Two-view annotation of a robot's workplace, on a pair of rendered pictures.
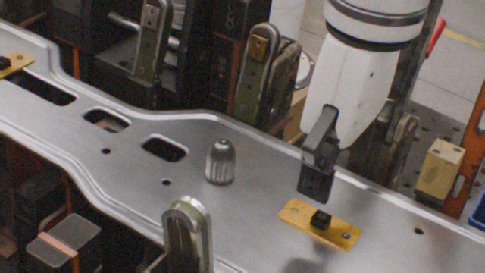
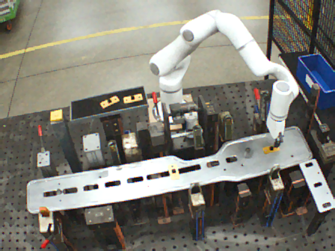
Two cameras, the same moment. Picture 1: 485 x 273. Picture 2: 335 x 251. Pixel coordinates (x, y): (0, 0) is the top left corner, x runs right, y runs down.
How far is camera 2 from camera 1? 1.28 m
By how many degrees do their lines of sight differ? 28
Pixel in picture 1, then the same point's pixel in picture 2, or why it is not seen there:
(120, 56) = (177, 145)
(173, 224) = (276, 169)
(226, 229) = (262, 163)
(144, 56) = (197, 142)
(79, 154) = (222, 174)
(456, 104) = not seen: hidden behind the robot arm
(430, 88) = (146, 56)
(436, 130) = (218, 92)
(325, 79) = (278, 128)
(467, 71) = (150, 40)
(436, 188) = not seen: hidden behind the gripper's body
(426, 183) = not seen: hidden behind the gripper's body
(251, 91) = (229, 131)
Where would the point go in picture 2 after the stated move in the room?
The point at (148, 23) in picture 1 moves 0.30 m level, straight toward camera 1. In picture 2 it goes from (197, 134) to (252, 166)
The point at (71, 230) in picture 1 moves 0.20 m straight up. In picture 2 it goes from (241, 187) to (247, 160)
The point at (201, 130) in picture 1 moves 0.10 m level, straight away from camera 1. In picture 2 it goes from (230, 149) to (214, 137)
